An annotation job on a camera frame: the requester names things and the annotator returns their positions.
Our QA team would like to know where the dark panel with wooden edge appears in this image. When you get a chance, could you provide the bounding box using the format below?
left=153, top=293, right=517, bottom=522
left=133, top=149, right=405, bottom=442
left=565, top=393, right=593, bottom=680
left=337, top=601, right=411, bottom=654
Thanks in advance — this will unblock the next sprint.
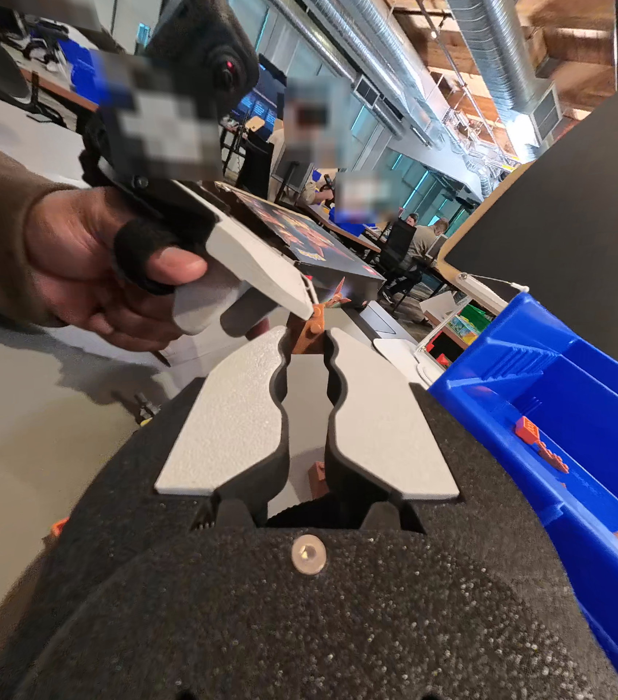
left=440, top=68, right=618, bottom=384

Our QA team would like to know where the brown toy brick piece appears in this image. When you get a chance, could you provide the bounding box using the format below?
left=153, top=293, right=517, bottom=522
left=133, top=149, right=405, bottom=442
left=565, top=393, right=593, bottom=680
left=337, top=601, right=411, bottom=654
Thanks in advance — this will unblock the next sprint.
left=286, top=302, right=327, bottom=356

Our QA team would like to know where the blue plastic storage bin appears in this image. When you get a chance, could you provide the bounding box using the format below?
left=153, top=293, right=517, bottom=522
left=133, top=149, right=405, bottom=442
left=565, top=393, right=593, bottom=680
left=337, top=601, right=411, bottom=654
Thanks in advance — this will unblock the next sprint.
left=428, top=291, right=618, bottom=700
left=57, top=38, right=96, bottom=105

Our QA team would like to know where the silver ventilation duct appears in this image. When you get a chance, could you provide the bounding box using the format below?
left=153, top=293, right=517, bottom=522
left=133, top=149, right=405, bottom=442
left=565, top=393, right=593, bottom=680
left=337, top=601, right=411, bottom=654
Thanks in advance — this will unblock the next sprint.
left=298, top=0, right=425, bottom=140
left=446, top=0, right=564, bottom=151

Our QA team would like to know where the green box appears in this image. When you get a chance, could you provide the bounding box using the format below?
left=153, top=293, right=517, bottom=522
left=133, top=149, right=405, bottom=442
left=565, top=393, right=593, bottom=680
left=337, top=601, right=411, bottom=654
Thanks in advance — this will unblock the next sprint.
left=459, top=303, right=495, bottom=346

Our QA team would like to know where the person's left hand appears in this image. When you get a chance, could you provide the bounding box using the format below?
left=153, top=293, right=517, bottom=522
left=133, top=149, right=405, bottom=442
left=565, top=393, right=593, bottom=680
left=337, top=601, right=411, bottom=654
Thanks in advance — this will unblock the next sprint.
left=24, top=185, right=208, bottom=353

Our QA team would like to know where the monitor with blue screen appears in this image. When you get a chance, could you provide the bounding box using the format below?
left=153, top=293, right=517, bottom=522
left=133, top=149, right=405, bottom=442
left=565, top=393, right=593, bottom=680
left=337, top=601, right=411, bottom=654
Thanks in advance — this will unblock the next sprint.
left=232, top=82, right=283, bottom=137

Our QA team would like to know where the black office chair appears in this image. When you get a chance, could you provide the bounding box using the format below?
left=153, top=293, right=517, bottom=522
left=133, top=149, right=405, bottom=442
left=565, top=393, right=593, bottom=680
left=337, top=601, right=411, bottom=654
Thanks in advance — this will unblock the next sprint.
left=377, top=219, right=436, bottom=310

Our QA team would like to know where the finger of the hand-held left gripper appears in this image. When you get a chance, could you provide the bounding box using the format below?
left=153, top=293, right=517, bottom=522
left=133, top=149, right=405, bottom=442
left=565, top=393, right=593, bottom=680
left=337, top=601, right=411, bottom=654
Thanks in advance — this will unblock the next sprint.
left=205, top=210, right=316, bottom=323

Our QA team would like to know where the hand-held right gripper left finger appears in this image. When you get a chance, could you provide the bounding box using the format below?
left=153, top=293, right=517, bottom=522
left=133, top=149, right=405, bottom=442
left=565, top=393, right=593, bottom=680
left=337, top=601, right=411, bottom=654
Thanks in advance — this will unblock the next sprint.
left=154, top=326, right=290, bottom=497

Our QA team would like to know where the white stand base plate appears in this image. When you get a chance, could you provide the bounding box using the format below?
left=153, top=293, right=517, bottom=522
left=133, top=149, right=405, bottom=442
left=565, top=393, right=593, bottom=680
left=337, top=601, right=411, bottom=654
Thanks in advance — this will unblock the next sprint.
left=372, top=336, right=447, bottom=388

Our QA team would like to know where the printed cardboard toy box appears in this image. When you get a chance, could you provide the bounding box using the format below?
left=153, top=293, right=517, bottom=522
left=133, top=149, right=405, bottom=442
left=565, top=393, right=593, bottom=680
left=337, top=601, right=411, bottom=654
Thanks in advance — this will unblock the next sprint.
left=216, top=183, right=386, bottom=310

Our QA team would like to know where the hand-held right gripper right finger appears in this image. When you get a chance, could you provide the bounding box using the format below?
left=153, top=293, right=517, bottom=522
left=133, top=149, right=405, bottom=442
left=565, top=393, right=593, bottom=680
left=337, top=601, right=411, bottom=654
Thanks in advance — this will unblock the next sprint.
left=324, top=328, right=460, bottom=501

